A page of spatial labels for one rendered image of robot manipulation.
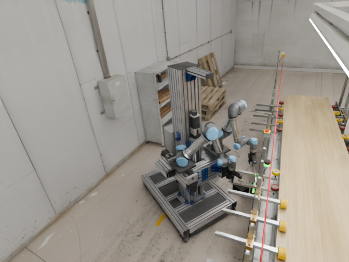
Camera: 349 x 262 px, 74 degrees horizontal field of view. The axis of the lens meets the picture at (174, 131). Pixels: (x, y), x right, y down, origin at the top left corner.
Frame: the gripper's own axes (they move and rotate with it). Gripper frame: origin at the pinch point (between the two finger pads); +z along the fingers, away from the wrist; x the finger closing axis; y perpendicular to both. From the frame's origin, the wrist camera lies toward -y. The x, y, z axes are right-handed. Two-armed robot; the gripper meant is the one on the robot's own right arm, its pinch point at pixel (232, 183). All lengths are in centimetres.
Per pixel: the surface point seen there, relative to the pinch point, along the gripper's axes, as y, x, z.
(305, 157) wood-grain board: -72, -61, -9
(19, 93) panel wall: 237, 40, -97
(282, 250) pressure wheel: -49, 76, -17
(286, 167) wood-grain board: -52, -35, -9
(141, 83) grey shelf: 201, -159, -48
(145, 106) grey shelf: 199, -159, -1
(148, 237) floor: 95, 41, 84
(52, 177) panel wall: 235, 44, 22
